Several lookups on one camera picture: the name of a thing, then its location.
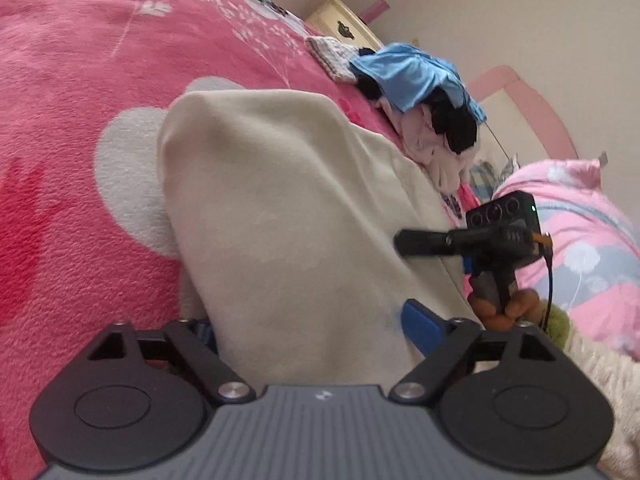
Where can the person's right hand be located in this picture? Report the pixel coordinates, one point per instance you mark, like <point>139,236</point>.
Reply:
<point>525,305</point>

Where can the plaid cloth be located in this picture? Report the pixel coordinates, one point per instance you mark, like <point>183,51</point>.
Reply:
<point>487,175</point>

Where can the black cloth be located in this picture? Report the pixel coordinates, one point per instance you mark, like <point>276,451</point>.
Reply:
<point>457,125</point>

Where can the light blue cloth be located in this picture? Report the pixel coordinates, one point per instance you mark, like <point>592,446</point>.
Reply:
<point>400,70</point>

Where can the cream nightstand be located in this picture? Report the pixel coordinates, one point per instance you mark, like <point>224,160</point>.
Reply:
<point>335,15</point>

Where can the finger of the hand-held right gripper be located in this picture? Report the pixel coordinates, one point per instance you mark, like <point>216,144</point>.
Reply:
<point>425,242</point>

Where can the white cloth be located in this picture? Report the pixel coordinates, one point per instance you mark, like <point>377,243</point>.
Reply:
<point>430,145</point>

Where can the checked cloth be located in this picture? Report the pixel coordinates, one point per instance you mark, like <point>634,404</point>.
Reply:
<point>332,57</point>

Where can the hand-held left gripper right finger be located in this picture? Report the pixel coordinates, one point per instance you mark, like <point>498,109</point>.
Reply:
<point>422,325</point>

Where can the pink flat box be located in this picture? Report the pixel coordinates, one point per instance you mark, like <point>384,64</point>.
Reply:
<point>375,9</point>

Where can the pink floral blanket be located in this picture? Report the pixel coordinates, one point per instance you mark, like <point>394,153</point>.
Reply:
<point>75,110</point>

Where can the pink floral comforter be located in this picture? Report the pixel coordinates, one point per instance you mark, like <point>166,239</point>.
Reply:
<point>590,260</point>

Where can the beige hoodie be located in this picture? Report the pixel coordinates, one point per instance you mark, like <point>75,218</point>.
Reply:
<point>280,210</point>

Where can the pink headboard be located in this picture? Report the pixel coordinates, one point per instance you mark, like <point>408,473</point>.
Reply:
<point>545,110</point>

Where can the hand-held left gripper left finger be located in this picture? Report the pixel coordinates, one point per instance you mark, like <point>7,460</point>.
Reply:
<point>205,332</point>

